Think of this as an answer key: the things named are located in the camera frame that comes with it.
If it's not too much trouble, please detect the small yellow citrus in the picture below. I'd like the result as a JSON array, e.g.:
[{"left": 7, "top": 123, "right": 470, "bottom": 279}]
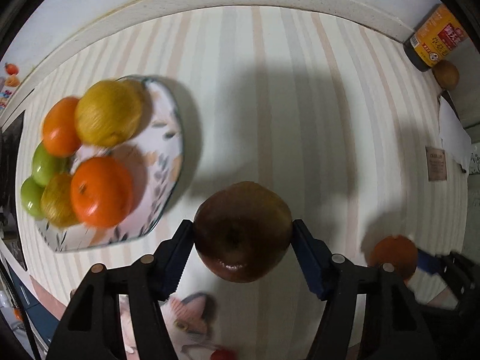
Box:
[{"left": 40, "top": 172, "right": 81, "bottom": 228}]

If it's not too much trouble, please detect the striped tablecloth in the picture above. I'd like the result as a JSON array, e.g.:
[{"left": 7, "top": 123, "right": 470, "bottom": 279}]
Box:
[{"left": 15, "top": 5, "right": 471, "bottom": 360}]

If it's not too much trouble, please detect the floral oval plate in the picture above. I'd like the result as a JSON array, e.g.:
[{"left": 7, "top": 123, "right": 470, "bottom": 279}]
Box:
[{"left": 34, "top": 76, "right": 185, "bottom": 254}]

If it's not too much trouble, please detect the brown kiwi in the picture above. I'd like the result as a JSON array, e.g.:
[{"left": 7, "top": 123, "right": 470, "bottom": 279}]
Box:
[{"left": 431, "top": 60, "right": 460, "bottom": 91}]

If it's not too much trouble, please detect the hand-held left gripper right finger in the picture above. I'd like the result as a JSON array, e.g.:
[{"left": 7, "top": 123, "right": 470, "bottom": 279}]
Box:
[{"left": 292, "top": 218, "right": 436, "bottom": 360}]

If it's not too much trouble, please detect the colourful wall sticker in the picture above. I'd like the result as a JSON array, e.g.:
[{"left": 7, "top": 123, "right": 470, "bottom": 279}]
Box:
[{"left": 0, "top": 62, "right": 21, "bottom": 111}]

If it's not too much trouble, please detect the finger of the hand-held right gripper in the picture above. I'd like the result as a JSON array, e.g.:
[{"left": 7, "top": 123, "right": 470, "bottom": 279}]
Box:
[{"left": 415, "top": 248, "right": 452, "bottom": 275}]

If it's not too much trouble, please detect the dark red apple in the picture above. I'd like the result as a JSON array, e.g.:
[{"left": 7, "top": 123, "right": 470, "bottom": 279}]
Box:
[{"left": 193, "top": 181, "right": 294, "bottom": 283}]

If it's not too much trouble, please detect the brown cloth label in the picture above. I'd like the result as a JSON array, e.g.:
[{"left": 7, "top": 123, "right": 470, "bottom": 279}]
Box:
[{"left": 425, "top": 144, "right": 449, "bottom": 182}]

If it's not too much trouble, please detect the blue kitchen cabinet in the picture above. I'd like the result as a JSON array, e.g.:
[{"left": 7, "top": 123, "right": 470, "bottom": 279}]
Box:
[{"left": 7, "top": 262, "right": 61, "bottom": 346}]

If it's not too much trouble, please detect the cat-shaped mat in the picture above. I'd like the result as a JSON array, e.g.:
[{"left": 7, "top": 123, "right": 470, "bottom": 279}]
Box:
[{"left": 120, "top": 290, "right": 218, "bottom": 360}]

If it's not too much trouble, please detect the white paper sheet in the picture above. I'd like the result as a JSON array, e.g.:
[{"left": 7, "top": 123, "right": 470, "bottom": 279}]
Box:
[{"left": 438, "top": 97, "right": 472, "bottom": 167}]

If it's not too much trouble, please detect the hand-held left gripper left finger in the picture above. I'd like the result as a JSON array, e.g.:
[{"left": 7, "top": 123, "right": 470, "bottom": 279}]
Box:
[{"left": 45, "top": 219, "right": 195, "bottom": 360}]

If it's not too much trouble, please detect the large yellow citrus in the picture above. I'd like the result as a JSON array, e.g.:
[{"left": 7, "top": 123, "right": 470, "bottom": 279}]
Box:
[{"left": 74, "top": 79, "right": 145, "bottom": 148}]

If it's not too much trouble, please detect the green apple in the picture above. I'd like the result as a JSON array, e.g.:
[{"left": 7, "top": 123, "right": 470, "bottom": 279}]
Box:
[
  {"left": 31, "top": 143, "right": 72, "bottom": 187},
  {"left": 20, "top": 177, "right": 47, "bottom": 220}
]

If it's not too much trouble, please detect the orange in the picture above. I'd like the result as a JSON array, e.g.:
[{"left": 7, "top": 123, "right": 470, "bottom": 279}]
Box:
[
  {"left": 41, "top": 97, "right": 84, "bottom": 157},
  {"left": 365, "top": 234, "right": 419, "bottom": 282},
  {"left": 70, "top": 156, "right": 135, "bottom": 228}
]

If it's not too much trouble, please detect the dark sauce bottle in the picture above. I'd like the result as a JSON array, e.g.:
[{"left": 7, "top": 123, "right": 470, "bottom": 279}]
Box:
[{"left": 403, "top": 3, "right": 467, "bottom": 73}]

